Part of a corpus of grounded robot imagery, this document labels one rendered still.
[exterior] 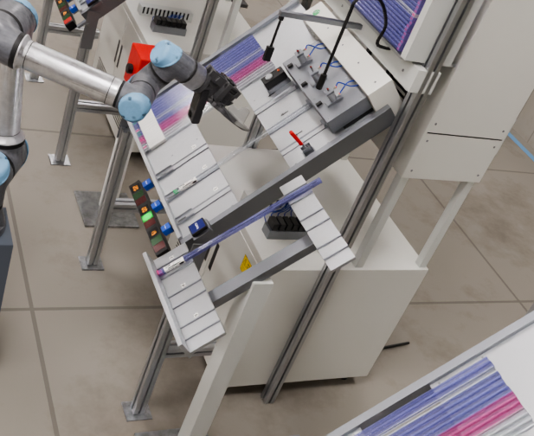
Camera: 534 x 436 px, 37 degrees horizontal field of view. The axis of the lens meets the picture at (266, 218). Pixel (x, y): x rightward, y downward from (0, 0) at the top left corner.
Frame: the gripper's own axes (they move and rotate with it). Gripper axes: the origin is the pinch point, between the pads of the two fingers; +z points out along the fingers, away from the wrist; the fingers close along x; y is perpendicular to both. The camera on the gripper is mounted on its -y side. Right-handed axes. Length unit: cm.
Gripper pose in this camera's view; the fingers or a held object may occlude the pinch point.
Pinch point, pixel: (239, 118)
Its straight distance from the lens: 238.7
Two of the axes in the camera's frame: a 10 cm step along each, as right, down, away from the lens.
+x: -3.5, -6.3, 6.9
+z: 6.2, 3.9, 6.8
